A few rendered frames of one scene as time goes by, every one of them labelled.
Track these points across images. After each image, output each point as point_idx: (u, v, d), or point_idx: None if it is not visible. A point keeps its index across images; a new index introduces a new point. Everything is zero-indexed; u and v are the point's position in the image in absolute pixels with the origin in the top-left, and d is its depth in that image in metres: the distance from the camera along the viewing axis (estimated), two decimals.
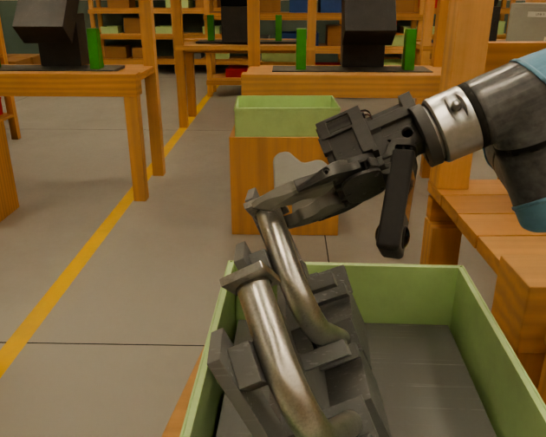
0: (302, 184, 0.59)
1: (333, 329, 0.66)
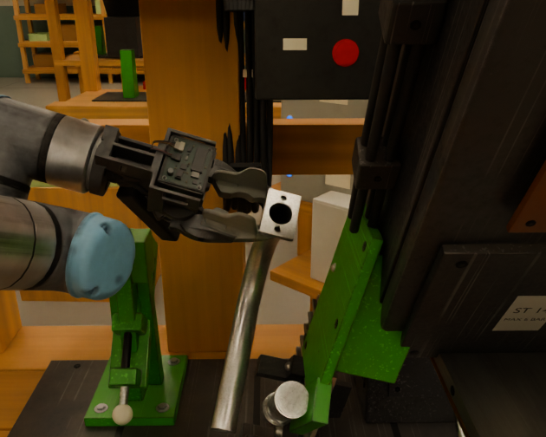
0: None
1: (236, 306, 0.73)
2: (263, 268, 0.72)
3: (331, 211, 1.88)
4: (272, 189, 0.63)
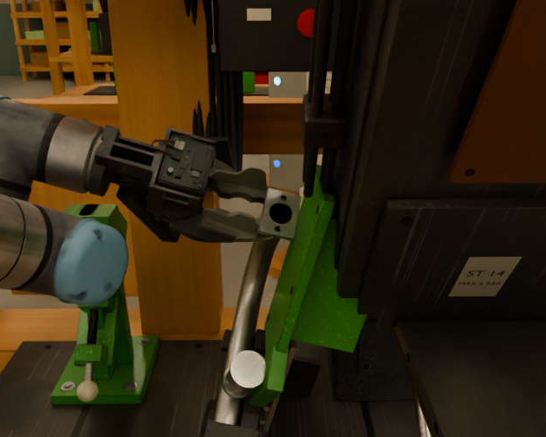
0: None
1: (236, 308, 0.72)
2: (263, 270, 0.72)
3: None
4: (272, 189, 0.63)
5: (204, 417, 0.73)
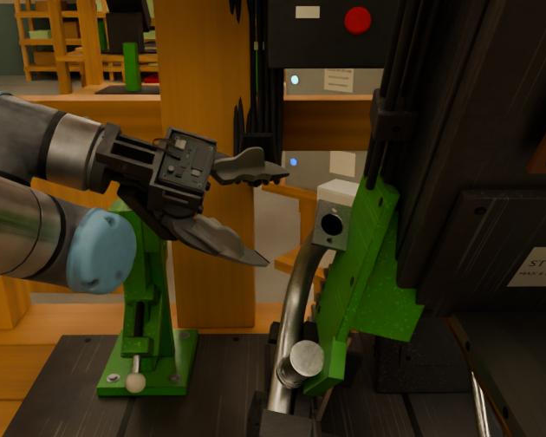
0: None
1: (281, 316, 0.72)
2: (308, 278, 0.72)
3: (335, 199, 1.88)
4: (323, 200, 0.63)
5: (252, 407, 0.74)
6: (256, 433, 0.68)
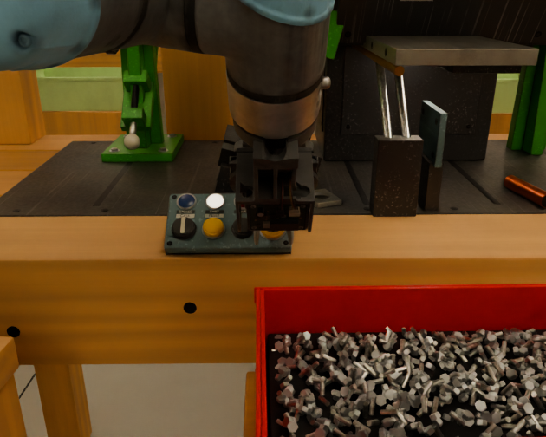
0: None
1: None
2: None
3: None
4: None
5: None
6: None
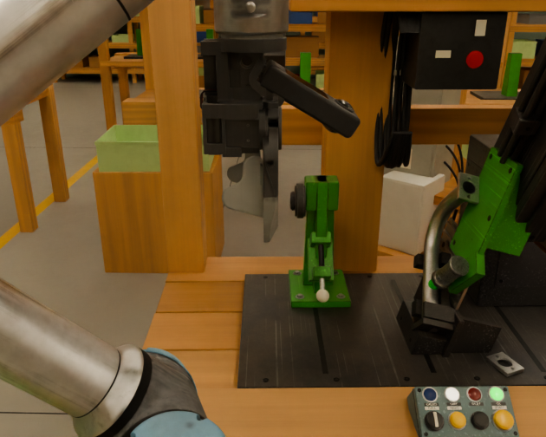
0: (272, 189, 0.57)
1: (424, 250, 1.12)
2: (442, 225, 1.12)
3: (397, 186, 2.28)
4: (462, 172, 1.03)
5: (403, 310, 1.14)
6: (414, 321, 1.08)
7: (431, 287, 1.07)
